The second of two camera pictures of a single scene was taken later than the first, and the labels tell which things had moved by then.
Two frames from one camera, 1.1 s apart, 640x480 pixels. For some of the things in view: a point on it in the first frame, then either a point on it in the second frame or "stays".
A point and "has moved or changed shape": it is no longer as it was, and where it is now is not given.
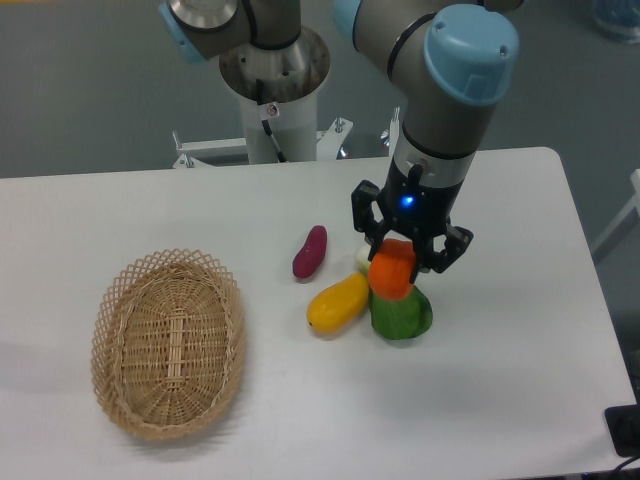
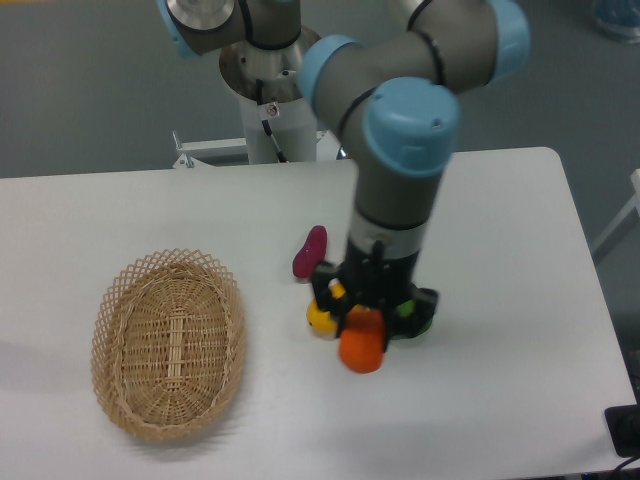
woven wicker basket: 168,343 stays
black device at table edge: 623,423 stays
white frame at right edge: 631,205 stays
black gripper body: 415,209 to 372,279
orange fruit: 390,268 has moved or changed shape
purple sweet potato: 307,262 stays
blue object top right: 619,17 stays
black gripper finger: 427,259 to 413,314
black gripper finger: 363,195 to 331,292
